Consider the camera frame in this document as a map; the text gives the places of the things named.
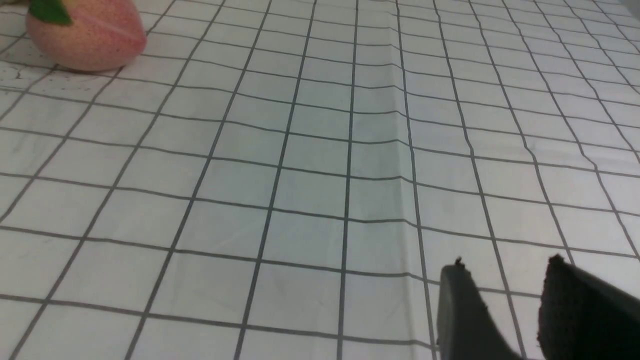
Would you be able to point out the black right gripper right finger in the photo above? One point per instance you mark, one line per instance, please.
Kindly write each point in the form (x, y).
(583, 317)

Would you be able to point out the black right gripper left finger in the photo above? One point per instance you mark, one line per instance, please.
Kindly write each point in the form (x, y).
(465, 327)

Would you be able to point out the white grid tablecloth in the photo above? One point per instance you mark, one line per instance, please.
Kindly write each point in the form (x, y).
(285, 179)

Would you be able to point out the pink toy peach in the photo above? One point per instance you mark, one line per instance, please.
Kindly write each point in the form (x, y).
(86, 35)

